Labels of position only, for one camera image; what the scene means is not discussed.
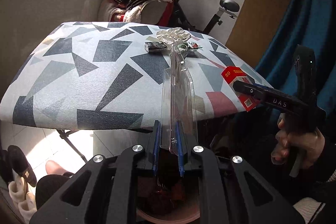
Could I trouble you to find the red white cigarette box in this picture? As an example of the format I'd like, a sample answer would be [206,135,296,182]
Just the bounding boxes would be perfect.
[222,66,259,111]

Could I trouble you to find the clear plastic blister pack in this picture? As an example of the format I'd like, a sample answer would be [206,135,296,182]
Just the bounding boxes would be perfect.
[161,45,197,155]

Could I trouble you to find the green red snack wrapper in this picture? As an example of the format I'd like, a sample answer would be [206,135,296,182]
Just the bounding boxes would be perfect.
[187,42,202,51]

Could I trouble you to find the white plastic bag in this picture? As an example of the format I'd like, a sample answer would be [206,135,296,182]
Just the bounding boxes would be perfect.
[156,27,191,45]

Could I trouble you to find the small dark wrapper packet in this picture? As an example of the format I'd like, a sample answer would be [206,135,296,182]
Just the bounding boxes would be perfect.
[145,42,168,53]

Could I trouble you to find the brown round trash bin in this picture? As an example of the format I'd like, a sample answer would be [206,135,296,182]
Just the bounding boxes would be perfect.
[136,177,200,223]

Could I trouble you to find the person right hand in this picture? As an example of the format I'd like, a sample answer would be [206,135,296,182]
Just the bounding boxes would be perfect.
[271,114,325,169]

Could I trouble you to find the blue curtain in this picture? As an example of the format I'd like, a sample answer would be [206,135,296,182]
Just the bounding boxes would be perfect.
[256,0,335,116]

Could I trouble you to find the black folding table leg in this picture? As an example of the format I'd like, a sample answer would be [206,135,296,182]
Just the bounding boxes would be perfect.
[56,129,88,163]

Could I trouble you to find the wooden wardrobe panel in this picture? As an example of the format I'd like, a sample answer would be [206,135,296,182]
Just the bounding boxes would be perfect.
[226,0,291,68]

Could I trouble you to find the white fuzzy slippers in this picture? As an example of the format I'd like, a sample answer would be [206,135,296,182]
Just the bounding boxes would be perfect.
[8,176,37,224]

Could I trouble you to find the black slipper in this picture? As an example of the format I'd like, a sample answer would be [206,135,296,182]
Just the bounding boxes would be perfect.
[7,145,37,187]

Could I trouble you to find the geometric patterned tablecloth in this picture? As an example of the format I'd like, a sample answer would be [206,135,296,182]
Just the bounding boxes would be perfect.
[0,21,274,131]

